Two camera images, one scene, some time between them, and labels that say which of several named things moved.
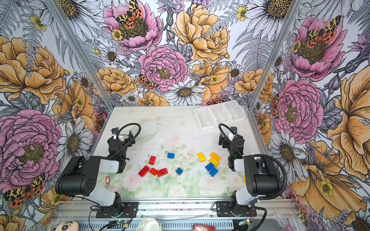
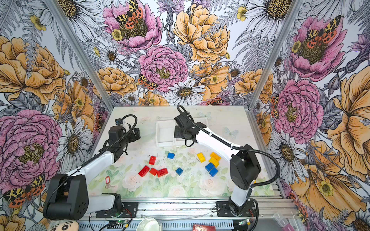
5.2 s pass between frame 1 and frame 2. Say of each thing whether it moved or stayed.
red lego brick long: stayed
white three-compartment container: moved
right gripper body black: moved
